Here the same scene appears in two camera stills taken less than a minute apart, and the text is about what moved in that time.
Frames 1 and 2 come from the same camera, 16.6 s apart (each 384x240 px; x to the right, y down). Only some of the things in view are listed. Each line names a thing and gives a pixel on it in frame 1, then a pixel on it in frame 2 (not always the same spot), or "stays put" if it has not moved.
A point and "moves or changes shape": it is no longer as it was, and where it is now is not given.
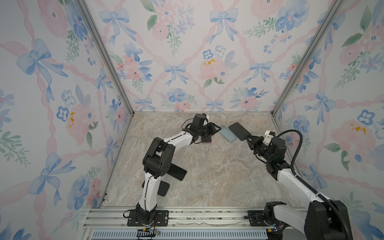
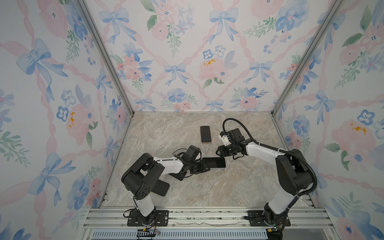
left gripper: [211, 129] → [202, 167]
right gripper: [251, 143] → [222, 153]
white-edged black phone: [178, 172] stays put
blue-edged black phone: [239, 131] moves or changes shape
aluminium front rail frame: [111, 223] stays put
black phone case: [163, 189] stays put
